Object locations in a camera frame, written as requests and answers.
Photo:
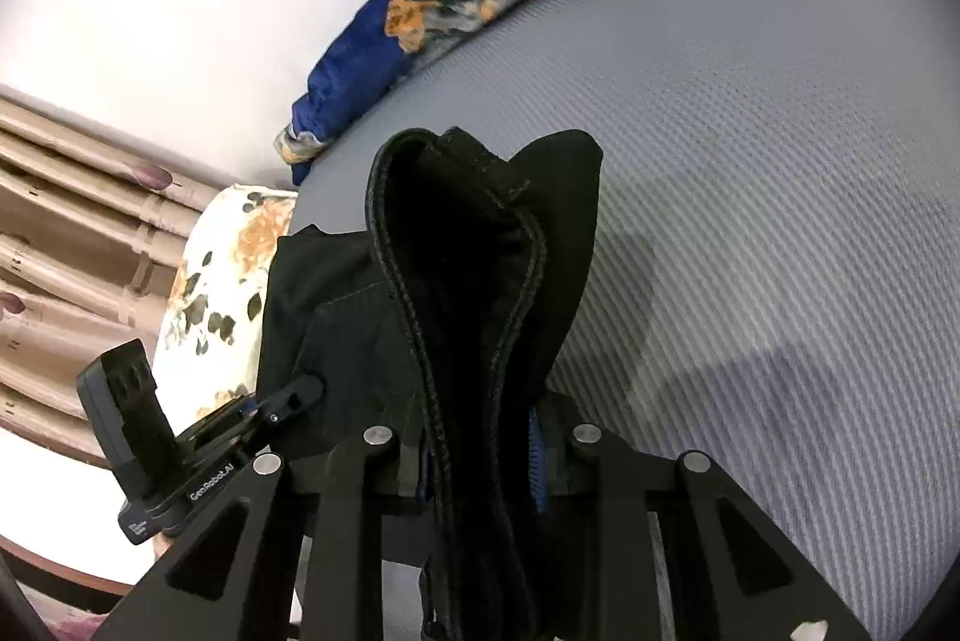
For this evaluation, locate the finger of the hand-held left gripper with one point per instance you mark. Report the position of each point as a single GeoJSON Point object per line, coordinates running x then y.
{"type": "Point", "coordinates": [296, 397]}

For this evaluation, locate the white floral pillow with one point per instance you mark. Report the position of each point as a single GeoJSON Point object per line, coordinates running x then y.
{"type": "Point", "coordinates": [217, 251]}

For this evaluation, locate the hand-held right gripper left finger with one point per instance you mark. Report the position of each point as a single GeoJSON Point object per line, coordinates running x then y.
{"type": "Point", "coordinates": [397, 461]}

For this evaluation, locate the grey mesh mattress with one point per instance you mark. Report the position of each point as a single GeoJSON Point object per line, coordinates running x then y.
{"type": "Point", "coordinates": [750, 161]}

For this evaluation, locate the beige curtain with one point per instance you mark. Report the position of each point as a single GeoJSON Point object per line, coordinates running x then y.
{"type": "Point", "coordinates": [60, 236]}

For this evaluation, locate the blue floral blanket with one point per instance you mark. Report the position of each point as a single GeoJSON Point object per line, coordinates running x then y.
{"type": "Point", "coordinates": [360, 56]}

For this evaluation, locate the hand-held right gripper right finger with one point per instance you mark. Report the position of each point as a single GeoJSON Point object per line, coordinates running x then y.
{"type": "Point", "coordinates": [536, 461]}

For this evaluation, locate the black pants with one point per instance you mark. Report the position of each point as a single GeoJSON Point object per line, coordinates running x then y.
{"type": "Point", "coordinates": [480, 311]}

